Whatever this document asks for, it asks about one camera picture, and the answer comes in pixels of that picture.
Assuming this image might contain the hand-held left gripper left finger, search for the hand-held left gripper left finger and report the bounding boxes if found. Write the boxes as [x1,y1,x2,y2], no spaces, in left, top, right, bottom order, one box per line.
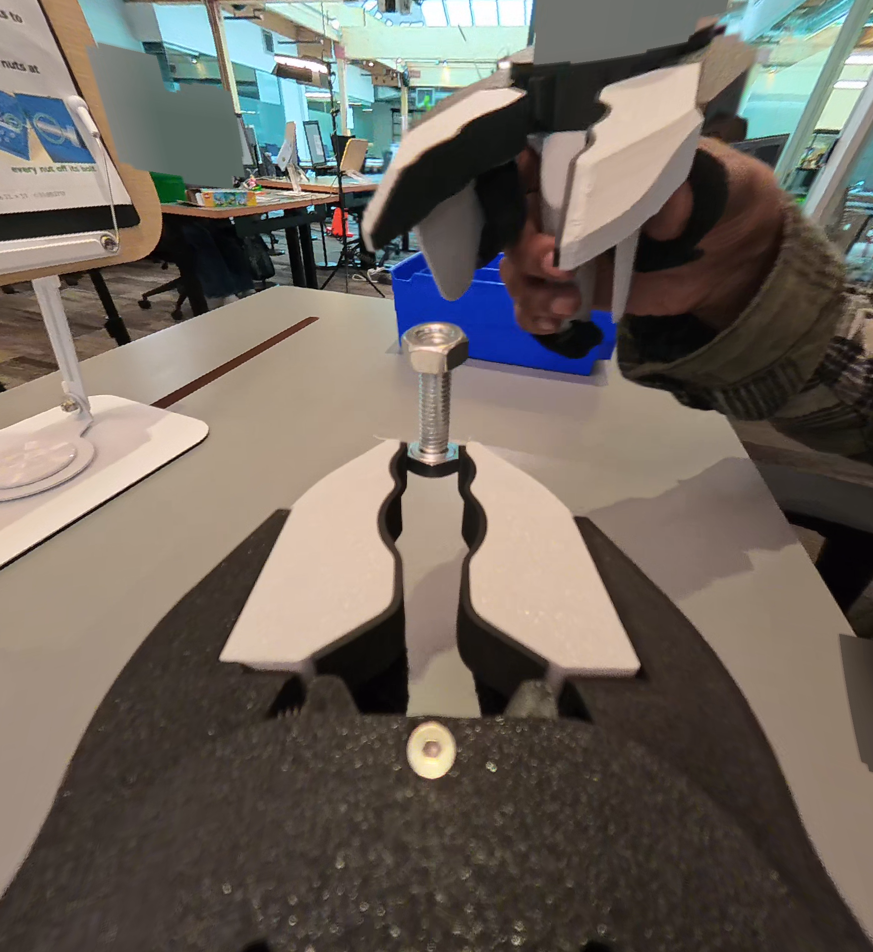
[219,439,409,679]

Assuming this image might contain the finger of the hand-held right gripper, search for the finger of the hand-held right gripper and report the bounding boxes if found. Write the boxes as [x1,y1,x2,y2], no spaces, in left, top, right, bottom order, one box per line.
[360,85,532,302]
[540,63,706,326]

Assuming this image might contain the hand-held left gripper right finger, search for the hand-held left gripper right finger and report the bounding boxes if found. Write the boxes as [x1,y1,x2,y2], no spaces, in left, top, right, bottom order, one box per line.
[455,441,641,679]

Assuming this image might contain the blue plastic bin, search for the blue plastic bin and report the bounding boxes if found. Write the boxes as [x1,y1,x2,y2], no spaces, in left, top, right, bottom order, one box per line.
[392,251,619,376]

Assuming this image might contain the steel hex bolt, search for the steel hex bolt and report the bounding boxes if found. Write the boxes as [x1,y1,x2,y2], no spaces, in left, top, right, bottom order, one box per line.
[408,370,458,464]

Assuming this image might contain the steel hex nut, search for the steel hex nut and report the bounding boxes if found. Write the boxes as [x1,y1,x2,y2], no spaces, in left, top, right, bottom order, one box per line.
[401,322,470,376]

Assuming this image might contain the person's right forearm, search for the person's right forearm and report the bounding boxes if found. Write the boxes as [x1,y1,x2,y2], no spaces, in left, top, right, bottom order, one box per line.
[615,193,873,470]

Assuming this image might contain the person's right hand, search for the person's right hand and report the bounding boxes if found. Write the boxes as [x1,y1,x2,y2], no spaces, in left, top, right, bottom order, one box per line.
[499,137,798,336]

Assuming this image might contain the black tripod stand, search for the black tripod stand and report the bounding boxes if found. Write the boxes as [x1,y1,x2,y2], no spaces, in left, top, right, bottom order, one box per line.
[321,134,389,291]

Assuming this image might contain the wooden top office desk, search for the wooden top office desk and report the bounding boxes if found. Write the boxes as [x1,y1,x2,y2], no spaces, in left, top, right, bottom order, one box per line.
[160,192,342,313]

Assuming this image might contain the instruction sheet on white stand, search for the instruction sheet on white stand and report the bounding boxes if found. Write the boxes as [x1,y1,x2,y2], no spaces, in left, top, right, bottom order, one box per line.
[0,0,210,592]

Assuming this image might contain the printed instruction sheet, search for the printed instruction sheet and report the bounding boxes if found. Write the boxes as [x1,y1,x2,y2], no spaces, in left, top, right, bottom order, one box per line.
[0,0,134,218]

